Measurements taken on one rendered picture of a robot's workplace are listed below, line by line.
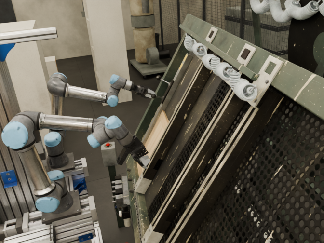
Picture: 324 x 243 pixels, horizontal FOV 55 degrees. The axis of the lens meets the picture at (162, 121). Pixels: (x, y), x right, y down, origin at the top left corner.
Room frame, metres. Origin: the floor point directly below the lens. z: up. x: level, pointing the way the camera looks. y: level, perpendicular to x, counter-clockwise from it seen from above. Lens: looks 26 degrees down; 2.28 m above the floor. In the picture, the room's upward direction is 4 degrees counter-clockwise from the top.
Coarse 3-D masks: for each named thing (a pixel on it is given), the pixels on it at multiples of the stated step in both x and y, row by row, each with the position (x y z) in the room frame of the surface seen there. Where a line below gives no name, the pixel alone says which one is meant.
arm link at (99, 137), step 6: (96, 126) 1.43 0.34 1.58; (102, 126) 1.42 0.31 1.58; (96, 132) 1.36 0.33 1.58; (102, 132) 1.35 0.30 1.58; (90, 138) 1.35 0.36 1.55; (96, 138) 1.34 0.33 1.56; (102, 138) 1.33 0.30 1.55; (108, 138) 1.34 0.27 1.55; (90, 144) 1.33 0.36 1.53; (96, 144) 1.33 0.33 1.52; (102, 144) 1.35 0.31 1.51
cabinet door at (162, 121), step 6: (162, 114) 2.12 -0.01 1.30; (162, 120) 2.06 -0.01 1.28; (168, 120) 2.00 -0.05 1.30; (156, 126) 2.11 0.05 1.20; (162, 126) 2.00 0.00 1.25; (156, 132) 2.06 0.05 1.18; (162, 132) 1.95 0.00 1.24; (150, 138) 2.10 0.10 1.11; (156, 138) 2.00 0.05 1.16; (150, 144) 2.04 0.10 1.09; (156, 144) 1.94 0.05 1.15; (150, 150) 1.98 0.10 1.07; (138, 168) 2.01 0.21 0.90
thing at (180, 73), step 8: (192, 56) 2.21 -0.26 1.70; (184, 64) 2.20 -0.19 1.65; (176, 72) 2.24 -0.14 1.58; (184, 72) 2.20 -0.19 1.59; (176, 80) 2.19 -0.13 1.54; (168, 96) 2.18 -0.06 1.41; (160, 104) 2.22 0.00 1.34; (160, 112) 2.17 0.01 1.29; (152, 120) 2.20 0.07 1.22; (152, 128) 2.16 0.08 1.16; (144, 136) 2.19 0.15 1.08; (144, 144) 2.15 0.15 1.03
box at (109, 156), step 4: (104, 144) 2.38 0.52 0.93; (112, 144) 2.36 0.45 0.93; (104, 148) 2.30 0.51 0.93; (108, 148) 2.30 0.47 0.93; (112, 148) 2.30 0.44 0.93; (104, 152) 2.29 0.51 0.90; (108, 152) 2.29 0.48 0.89; (112, 152) 2.29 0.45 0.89; (104, 156) 2.28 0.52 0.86; (108, 156) 2.29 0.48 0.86; (112, 156) 2.29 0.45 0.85; (116, 156) 2.31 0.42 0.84; (104, 160) 2.28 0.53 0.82; (108, 160) 2.29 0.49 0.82; (112, 160) 2.29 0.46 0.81; (104, 164) 2.28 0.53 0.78; (108, 164) 2.29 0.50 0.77; (112, 164) 2.29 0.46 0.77; (116, 164) 2.30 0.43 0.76
